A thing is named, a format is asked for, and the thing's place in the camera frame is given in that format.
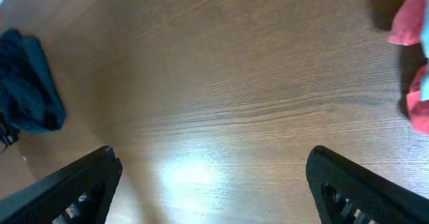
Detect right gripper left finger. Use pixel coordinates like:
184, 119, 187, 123
1, 146, 123, 223

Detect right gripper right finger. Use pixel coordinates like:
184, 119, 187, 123
306, 146, 428, 223

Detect navy blue shorts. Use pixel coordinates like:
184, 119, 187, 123
1, 29, 66, 133

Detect red printed t-shirt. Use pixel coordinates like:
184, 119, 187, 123
388, 0, 428, 135

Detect grey t-shirt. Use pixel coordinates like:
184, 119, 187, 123
420, 0, 428, 101

